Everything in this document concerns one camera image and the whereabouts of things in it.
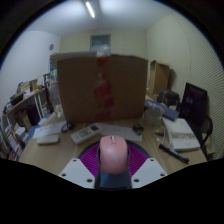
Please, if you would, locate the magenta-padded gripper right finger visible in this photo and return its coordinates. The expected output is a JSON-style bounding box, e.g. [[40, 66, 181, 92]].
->
[[126, 143, 168, 190]]

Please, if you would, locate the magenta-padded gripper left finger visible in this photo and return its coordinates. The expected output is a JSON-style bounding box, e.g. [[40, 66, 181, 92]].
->
[[57, 143, 102, 190]]

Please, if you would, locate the pink computer mouse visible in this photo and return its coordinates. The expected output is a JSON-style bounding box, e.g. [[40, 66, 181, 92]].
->
[[99, 134, 129, 175]]

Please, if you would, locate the blue mouse pad with wrist rest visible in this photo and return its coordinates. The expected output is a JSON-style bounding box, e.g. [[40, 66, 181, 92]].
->
[[77, 139, 152, 190]]

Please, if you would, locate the black marker pen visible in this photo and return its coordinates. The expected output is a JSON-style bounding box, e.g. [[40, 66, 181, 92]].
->
[[158, 143, 191, 165]]

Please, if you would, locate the white remote control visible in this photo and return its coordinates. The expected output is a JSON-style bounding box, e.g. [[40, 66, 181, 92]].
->
[[70, 123, 102, 146]]

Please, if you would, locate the small white flat device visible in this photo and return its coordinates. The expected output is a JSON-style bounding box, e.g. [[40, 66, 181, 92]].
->
[[36, 134, 61, 146]]

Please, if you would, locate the small black clip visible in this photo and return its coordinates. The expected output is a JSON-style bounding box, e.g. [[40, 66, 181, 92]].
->
[[132, 122, 145, 135]]

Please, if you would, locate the white open book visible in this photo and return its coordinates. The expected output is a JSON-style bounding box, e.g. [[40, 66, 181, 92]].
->
[[162, 117, 201, 153]]

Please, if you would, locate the clear plastic container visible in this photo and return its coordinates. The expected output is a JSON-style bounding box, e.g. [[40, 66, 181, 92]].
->
[[143, 107, 164, 127]]

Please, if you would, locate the black chair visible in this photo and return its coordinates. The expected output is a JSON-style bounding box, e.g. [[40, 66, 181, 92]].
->
[[194, 114, 215, 158]]

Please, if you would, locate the black bag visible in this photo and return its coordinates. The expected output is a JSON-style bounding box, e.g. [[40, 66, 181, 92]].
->
[[157, 88, 181, 108]]

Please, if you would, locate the cluttered shelf unit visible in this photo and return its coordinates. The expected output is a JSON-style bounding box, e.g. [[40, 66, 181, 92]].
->
[[0, 78, 52, 162]]

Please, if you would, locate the black monitor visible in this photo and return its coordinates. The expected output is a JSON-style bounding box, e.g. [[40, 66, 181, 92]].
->
[[178, 82, 209, 128]]

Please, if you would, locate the large brown cardboard box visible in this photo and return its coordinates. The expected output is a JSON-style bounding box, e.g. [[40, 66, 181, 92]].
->
[[57, 54, 149, 125]]

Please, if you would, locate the small open cardboard box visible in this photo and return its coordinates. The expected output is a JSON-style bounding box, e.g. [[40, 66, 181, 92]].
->
[[147, 59, 171, 97]]

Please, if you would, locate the blue and white cabinet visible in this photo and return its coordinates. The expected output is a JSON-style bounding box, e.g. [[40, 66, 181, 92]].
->
[[49, 59, 59, 82]]

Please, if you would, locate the ceiling tube light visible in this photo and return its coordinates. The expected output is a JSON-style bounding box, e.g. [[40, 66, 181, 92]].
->
[[84, 1, 97, 19]]

